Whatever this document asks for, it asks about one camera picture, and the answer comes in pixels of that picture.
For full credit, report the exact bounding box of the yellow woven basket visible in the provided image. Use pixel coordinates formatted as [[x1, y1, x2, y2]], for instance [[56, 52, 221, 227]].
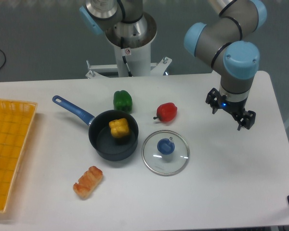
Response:
[[0, 99, 38, 213]]

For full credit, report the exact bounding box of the black cable on pedestal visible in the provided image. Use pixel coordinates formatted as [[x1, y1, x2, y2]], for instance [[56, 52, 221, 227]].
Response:
[[120, 36, 133, 77]]

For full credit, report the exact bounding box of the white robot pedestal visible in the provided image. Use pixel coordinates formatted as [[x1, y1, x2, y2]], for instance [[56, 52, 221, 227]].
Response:
[[85, 12, 172, 79]]

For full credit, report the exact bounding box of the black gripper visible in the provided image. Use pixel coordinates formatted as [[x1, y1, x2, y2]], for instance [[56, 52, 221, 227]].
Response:
[[205, 88, 256, 130]]

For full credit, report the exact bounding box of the yellow toy bell pepper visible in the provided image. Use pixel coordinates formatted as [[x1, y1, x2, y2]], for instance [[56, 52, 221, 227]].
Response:
[[108, 118, 130, 139]]

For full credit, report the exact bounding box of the red toy bell pepper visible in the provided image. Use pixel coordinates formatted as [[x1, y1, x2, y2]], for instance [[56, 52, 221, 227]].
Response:
[[153, 103, 177, 123]]

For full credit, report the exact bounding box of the toy bread loaf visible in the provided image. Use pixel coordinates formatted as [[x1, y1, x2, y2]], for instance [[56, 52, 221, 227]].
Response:
[[73, 166, 103, 199]]

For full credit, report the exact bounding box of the glass pot lid blue knob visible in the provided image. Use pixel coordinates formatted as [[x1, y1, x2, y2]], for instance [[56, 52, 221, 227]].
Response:
[[141, 130, 190, 176]]

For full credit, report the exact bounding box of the green toy bell pepper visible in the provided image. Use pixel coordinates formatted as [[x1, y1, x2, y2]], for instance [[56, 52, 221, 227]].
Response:
[[113, 90, 132, 113]]

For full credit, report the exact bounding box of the dark pot with blue handle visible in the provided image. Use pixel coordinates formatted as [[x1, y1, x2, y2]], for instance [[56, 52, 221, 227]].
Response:
[[53, 95, 139, 161]]

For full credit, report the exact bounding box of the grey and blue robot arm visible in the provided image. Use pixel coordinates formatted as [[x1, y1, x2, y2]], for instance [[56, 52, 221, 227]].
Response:
[[79, 0, 267, 129]]

